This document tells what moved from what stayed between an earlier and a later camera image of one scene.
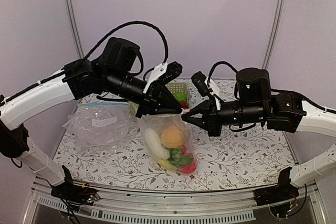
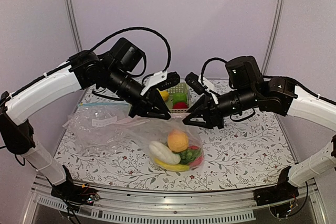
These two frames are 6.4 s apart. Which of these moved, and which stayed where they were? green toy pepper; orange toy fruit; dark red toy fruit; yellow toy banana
Moved: yellow toy banana; orange toy fruit
Stayed: green toy pepper; dark red toy fruit
